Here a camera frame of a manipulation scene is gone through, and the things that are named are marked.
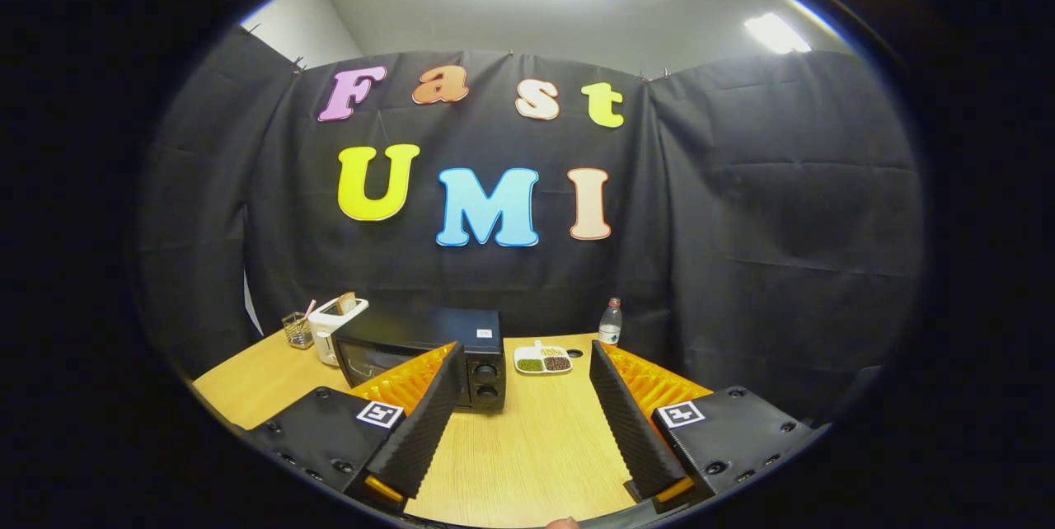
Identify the white divided bean dish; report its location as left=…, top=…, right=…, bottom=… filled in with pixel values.
left=513, top=340, right=573, bottom=375

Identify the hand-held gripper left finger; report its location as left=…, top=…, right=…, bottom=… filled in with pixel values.
left=243, top=341, right=467, bottom=513

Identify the wire mesh pen holder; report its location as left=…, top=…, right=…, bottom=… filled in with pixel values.
left=282, top=311, right=314, bottom=349

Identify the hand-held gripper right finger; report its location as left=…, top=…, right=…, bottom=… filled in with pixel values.
left=589, top=339, right=829, bottom=513

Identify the clear plastic water bottle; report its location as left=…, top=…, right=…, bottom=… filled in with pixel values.
left=598, top=297, right=623, bottom=347

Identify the black toaster oven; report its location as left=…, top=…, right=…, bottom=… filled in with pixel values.
left=331, top=308, right=507, bottom=412

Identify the white bread toaster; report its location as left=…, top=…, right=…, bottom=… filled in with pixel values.
left=308, top=297, right=369, bottom=367

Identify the small ceiling light panel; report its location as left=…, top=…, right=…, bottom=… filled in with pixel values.
left=744, top=12, right=813, bottom=54

